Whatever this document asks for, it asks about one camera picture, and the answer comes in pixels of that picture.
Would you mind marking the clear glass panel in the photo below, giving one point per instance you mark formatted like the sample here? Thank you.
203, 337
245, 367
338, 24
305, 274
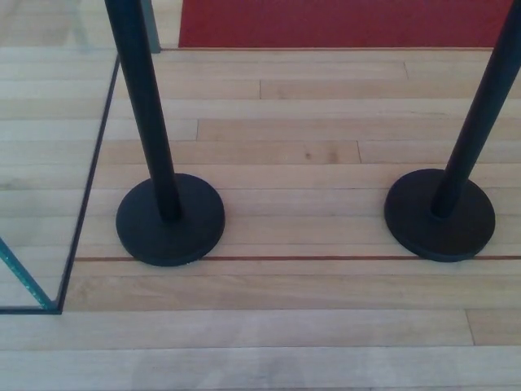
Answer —
45, 163

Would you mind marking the black stanchion with receiver slots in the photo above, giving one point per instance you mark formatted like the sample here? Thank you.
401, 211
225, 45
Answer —
140, 102

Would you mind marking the grey metal post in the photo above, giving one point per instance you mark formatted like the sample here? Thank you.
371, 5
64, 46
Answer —
153, 24

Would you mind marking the red carpet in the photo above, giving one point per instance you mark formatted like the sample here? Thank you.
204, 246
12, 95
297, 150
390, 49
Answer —
325, 24

